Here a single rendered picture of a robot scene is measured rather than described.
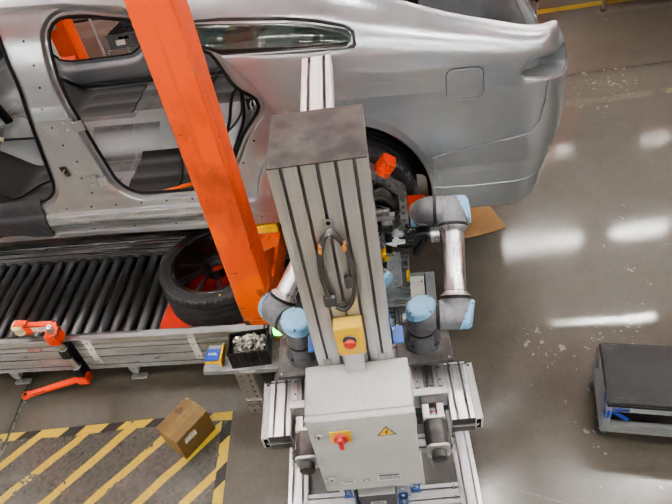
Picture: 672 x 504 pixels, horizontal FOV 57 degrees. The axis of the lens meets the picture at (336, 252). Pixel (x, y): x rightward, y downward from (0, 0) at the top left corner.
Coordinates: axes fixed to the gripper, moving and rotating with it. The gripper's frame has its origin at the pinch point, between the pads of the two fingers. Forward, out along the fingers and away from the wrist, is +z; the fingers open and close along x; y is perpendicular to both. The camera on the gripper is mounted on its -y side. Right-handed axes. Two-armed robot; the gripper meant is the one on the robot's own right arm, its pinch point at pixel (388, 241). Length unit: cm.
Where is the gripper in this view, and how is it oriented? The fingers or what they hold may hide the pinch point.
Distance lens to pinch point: 301.6
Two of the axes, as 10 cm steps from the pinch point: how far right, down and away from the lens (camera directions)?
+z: -9.9, 0.8, 1.2
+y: -1.4, -7.2, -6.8
